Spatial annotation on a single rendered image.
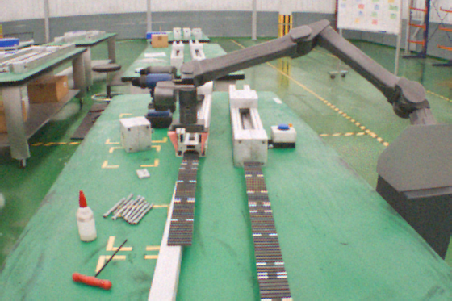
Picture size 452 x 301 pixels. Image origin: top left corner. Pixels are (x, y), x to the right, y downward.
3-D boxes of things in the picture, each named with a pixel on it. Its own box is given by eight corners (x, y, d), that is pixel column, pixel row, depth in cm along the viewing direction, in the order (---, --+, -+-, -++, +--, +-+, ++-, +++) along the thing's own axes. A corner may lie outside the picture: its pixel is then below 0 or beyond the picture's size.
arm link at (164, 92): (194, 61, 119) (198, 77, 126) (156, 62, 120) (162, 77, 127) (190, 95, 113) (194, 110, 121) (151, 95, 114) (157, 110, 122)
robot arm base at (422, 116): (448, 127, 103) (432, 144, 113) (440, 102, 106) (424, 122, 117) (422, 129, 103) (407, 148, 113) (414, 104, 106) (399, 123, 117)
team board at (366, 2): (326, 78, 728) (330, -28, 669) (345, 77, 749) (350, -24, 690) (386, 94, 599) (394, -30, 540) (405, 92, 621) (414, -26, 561)
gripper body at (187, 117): (173, 124, 125) (172, 102, 123) (205, 124, 125) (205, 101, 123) (170, 131, 119) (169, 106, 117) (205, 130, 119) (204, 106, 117)
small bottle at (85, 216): (100, 236, 84) (93, 188, 81) (89, 244, 81) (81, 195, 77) (88, 232, 86) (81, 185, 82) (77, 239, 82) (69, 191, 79)
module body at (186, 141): (206, 156, 131) (206, 132, 129) (176, 156, 131) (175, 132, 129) (211, 101, 207) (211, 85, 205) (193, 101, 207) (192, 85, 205)
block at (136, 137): (158, 148, 139) (156, 122, 136) (127, 152, 134) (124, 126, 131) (151, 140, 147) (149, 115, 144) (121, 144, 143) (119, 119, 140)
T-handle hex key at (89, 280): (109, 292, 66) (108, 284, 66) (71, 282, 68) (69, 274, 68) (144, 246, 81) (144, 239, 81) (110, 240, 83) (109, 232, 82)
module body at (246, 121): (263, 156, 131) (265, 132, 129) (233, 156, 131) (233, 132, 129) (248, 101, 208) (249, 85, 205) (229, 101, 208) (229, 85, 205)
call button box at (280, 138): (295, 148, 139) (296, 131, 137) (268, 148, 139) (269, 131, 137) (291, 140, 147) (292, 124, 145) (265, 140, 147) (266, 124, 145)
